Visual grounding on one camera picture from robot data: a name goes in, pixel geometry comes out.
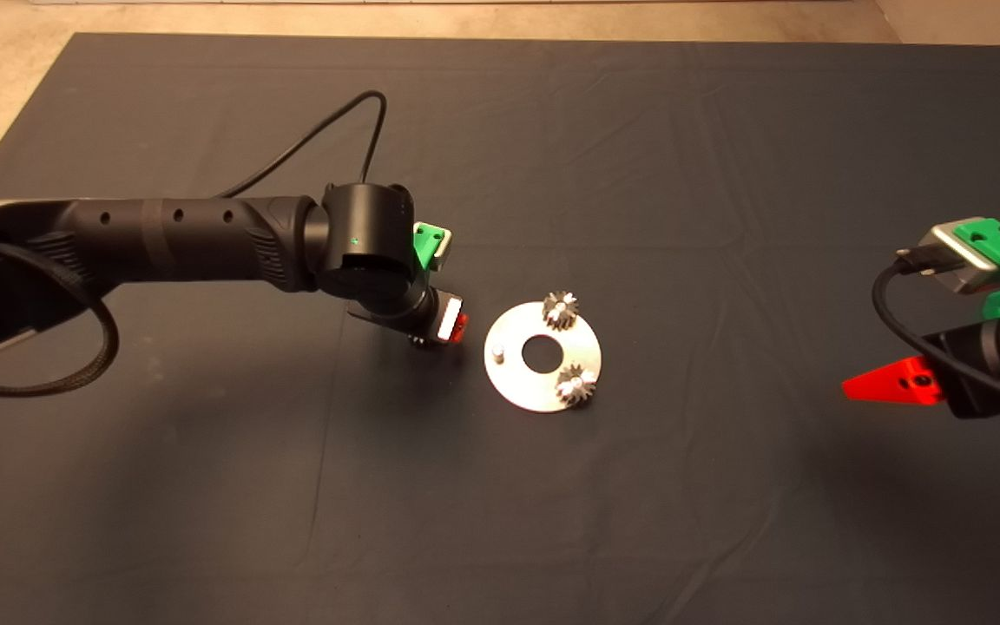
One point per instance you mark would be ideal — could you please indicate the green left camera mount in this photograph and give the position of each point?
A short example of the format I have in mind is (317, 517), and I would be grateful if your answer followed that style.
(427, 246)

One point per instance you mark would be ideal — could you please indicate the dark grey table cloth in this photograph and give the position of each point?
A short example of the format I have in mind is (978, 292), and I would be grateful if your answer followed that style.
(500, 521)

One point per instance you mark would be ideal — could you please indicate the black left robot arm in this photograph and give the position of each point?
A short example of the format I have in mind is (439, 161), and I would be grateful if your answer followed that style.
(205, 239)

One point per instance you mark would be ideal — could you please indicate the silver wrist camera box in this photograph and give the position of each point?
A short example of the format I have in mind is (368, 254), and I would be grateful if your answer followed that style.
(445, 247)
(956, 260)

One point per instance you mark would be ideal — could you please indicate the round metal carrier plate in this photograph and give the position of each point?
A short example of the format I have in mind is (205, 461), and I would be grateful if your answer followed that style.
(517, 382)

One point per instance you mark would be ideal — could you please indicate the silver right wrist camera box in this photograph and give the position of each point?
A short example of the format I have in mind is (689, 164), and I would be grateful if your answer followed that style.
(956, 260)

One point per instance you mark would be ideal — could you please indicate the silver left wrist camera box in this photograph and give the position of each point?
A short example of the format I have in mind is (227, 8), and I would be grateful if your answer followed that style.
(445, 247)

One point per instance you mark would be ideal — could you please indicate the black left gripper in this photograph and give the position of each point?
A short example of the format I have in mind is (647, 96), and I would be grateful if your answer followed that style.
(413, 317)

